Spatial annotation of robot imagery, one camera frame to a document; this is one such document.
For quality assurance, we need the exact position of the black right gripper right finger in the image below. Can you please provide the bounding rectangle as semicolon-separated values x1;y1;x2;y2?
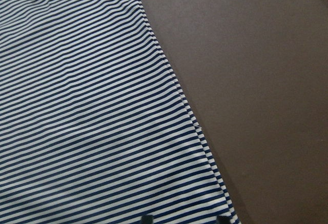
216;215;230;224

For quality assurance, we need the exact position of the navy white striped polo shirt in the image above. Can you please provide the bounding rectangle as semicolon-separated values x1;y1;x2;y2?
1;0;239;223

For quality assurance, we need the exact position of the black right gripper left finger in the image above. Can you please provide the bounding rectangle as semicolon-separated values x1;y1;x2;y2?
140;215;154;224

